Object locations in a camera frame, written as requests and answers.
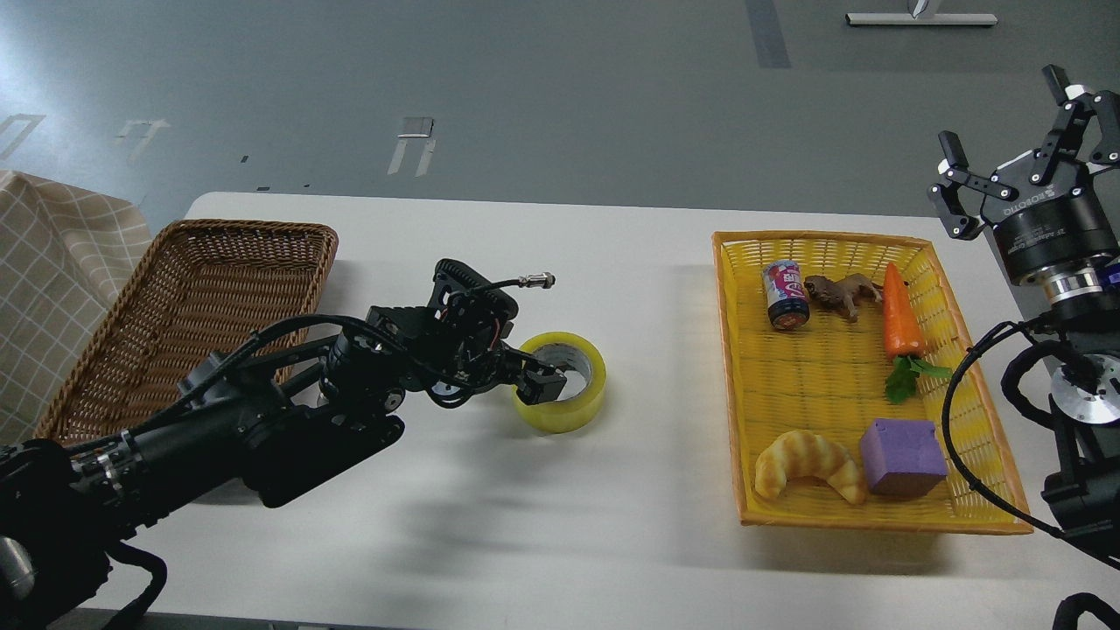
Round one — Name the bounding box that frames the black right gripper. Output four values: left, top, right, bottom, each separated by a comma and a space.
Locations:
927, 64, 1119, 286

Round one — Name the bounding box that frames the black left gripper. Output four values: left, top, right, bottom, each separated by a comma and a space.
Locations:
396, 324, 567, 406

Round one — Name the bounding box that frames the yellow tape roll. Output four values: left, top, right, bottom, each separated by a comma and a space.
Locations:
513, 332, 607, 434

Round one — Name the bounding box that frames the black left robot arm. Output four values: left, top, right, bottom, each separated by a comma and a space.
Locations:
1, 259, 567, 629

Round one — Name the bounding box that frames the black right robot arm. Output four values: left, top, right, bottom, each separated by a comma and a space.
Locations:
927, 65, 1119, 569

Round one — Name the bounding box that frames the white stand base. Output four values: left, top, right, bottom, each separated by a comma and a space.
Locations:
844, 1, 999, 28

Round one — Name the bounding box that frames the brown toy frog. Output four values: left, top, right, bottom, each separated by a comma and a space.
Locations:
804, 274, 884, 323

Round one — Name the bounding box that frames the orange toy carrot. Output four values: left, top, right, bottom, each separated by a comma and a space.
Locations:
881, 262, 952, 404

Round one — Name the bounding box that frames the small drink can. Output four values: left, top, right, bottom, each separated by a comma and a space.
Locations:
760, 259, 809, 332

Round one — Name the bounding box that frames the toy croissant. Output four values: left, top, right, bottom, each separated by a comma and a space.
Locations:
753, 430, 869, 506

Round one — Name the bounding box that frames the yellow plastic basket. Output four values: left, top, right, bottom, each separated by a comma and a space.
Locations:
711, 230, 1033, 536

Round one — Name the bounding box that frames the brown wicker basket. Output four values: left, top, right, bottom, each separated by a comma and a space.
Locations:
32, 219, 340, 445

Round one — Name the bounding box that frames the purple cube block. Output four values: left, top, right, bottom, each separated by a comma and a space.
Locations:
859, 417, 949, 499

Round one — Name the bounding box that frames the beige checkered cloth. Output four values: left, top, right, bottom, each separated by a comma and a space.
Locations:
1, 169, 151, 444

